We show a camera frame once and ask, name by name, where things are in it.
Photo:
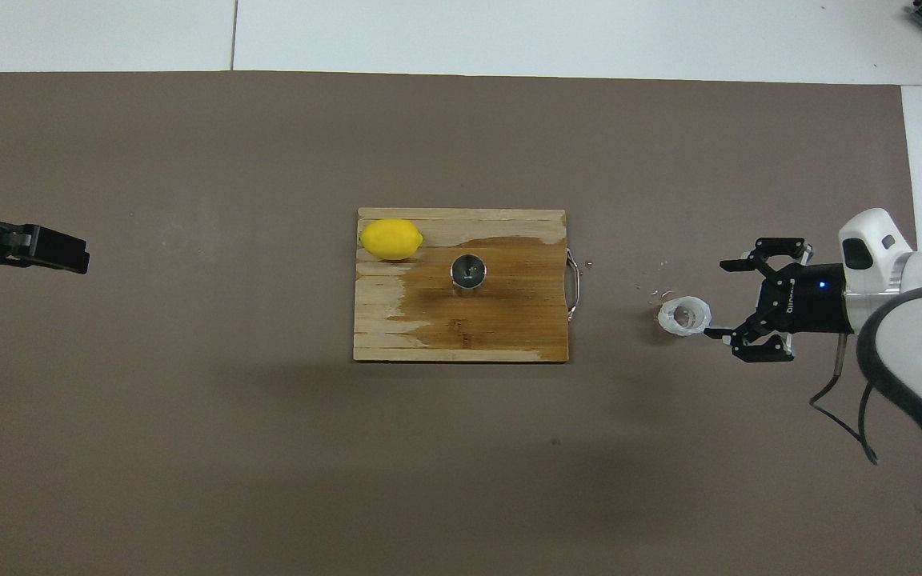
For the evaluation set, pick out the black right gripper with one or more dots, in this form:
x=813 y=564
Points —
x=809 y=300

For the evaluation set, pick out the clear crinkled plastic cup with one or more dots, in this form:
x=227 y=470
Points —
x=679 y=318

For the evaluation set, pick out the steel double jigger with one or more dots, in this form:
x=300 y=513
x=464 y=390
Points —
x=468 y=274

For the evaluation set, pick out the brown paper table mat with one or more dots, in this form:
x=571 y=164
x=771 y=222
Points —
x=189 y=448

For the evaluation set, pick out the wooden cutting board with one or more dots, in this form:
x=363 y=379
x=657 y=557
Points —
x=509 y=320

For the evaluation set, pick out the yellow lemon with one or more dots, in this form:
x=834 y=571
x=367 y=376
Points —
x=390 y=239

